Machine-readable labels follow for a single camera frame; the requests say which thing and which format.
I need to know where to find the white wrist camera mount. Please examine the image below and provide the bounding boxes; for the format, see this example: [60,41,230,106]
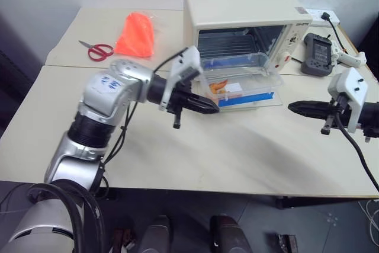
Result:
[327,67,369,134]
[159,46,204,111]

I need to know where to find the orange item in plastic bag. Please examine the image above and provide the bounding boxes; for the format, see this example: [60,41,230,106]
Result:
[114,12,157,59]

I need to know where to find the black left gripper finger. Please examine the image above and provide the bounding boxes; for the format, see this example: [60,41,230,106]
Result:
[189,103,220,116]
[189,92,220,110]

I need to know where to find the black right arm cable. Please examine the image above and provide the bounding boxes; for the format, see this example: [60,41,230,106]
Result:
[333,107,379,193]

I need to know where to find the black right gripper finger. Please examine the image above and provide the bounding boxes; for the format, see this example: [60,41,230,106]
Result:
[287,106,330,118]
[287,101,330,110]

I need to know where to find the cream toaster oven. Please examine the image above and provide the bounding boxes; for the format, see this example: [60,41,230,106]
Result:
[182,0,314,73]

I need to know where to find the orange food pieces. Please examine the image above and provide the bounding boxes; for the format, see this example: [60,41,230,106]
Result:
[208,79,229,96]

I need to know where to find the black plug with cable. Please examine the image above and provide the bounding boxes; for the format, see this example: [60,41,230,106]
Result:
[320,12,348,53]

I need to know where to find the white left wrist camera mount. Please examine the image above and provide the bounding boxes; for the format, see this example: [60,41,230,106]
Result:
[159,46,204,111]

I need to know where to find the thick black torso cable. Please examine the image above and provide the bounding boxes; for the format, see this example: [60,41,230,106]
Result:
[27,179,107,253]

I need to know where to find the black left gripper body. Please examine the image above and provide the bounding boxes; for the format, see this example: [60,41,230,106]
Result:
[167,79,195,130]

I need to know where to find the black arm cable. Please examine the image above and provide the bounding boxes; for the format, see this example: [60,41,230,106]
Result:
[94,47,191,194]
[333,107,379,193]

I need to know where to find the white handheld tool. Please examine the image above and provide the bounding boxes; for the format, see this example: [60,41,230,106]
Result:
[330,40,367,68]

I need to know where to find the dark rounded shape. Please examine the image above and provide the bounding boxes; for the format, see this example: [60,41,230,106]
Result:
[139,214,173,253]
[209,214,254,253]

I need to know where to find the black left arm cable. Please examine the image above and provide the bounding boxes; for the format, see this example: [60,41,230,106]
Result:
[94,47,191,194]

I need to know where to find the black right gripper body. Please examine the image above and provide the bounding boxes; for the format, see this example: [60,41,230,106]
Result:
[320,94,354,136]

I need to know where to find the glass oven door blue tape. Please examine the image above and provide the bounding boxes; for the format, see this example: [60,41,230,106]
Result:
[218,89,284,111]

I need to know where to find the black handheld device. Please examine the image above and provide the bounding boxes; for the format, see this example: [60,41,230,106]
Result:
[301,33,338,77]

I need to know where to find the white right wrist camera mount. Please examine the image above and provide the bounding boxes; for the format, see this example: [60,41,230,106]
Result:
[327,67,369,134]

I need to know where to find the red handled scissors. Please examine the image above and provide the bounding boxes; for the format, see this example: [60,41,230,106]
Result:
[78,40,115,62]

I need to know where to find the black table frame bar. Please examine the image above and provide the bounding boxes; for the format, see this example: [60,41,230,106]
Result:
[276,196,379,210]

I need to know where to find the clear plastic food container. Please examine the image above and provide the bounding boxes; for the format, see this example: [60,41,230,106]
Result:
[200,52,284,103]

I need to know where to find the silver robot torso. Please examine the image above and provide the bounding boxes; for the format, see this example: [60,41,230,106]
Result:
[0,198,75,253]

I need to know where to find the white power strip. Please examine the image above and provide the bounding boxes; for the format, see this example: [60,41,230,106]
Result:
[304,8,340,27]

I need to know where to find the white floor cables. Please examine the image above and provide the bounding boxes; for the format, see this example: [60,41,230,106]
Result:
[357,199,379,244]

